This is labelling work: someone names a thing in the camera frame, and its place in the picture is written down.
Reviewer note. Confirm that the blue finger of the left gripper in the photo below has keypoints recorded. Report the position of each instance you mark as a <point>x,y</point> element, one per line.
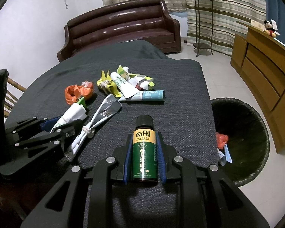
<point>65,131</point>
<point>47,125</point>

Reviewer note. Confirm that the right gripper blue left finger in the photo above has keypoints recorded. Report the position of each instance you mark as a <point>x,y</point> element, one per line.
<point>127,162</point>

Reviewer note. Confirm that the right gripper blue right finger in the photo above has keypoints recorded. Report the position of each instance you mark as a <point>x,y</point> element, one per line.
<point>160,147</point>

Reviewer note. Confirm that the green spray bottle black cap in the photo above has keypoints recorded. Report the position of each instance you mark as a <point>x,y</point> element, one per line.
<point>144,152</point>

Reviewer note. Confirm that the white green packet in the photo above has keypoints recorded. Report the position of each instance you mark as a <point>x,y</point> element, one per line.
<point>77,111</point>

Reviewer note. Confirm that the twisted silver white tube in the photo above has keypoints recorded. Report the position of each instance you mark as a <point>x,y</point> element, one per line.
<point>109,107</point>

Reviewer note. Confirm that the light blue squeezed tube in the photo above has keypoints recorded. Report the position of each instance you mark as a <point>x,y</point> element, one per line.
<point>224,156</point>

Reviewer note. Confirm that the red plastic bag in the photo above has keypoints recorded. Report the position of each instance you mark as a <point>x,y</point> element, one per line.
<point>221,140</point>

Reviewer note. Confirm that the black wicker trash bin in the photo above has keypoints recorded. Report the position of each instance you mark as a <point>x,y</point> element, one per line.
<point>248,141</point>

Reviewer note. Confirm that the dark grey tablecloth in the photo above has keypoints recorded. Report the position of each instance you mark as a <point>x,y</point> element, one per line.
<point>185,120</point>

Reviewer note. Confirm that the orange crumpled wrapper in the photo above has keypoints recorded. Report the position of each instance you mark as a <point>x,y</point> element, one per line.
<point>74,93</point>

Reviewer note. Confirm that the bamboo chair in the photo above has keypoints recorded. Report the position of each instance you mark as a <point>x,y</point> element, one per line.
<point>10,99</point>

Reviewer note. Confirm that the yellow crumpled wrapper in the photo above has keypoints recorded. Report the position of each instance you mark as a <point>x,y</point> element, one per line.
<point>106,84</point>

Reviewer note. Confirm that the teal white tube box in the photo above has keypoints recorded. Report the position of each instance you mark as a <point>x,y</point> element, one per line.
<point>157,95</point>

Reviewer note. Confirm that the white green toothpaste tube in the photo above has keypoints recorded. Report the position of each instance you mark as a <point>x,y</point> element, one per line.
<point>125,87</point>

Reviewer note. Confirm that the torn white green paper scraps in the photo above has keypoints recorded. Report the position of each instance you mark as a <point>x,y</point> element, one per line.
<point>140,81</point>

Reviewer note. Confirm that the dark brown leather sofa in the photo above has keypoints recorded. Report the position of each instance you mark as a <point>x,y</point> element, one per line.
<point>132,20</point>

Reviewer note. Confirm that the wooden sideboard cabinet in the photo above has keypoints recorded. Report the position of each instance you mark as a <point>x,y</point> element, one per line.
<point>259,59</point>

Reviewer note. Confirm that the striped beige curtain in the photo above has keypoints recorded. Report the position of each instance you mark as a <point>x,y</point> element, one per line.
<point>217,21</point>

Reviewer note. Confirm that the small cardboard box on cabinet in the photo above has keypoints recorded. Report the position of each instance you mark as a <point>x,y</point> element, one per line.
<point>257,25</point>

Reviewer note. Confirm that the Mickey Mouse plush toy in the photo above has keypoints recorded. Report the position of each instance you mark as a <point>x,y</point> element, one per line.
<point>271,28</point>

